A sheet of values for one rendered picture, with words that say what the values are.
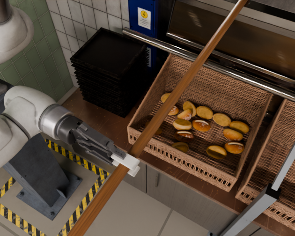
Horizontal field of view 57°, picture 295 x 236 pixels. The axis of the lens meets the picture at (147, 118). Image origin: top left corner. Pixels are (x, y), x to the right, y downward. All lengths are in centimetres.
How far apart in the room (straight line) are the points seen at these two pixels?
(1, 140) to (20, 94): 15
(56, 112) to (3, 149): 16
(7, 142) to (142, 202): 129
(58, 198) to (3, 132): 128
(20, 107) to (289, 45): 106
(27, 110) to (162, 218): 130
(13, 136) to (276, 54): 108
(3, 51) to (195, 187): 99
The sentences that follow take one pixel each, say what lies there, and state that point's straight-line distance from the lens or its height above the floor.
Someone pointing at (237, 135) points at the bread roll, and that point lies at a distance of 145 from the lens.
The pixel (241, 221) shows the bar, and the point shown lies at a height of 64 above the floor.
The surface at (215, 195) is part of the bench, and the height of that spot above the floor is 58.
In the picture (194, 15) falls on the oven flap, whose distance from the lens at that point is 138.
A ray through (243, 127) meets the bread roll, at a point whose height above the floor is 64.
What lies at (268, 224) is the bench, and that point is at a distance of 138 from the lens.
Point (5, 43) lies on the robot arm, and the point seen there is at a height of 119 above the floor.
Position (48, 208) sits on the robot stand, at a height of 1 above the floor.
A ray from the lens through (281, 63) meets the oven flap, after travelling 135.
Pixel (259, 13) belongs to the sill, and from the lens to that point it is 126.
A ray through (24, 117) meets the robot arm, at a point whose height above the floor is 123.
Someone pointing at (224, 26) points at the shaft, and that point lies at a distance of 108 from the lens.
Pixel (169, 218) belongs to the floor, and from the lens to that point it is 189.
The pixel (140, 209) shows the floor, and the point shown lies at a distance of 190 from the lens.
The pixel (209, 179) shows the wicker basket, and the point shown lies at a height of 61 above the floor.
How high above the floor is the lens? 182
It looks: 55 degrees down
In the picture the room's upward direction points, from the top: straight up
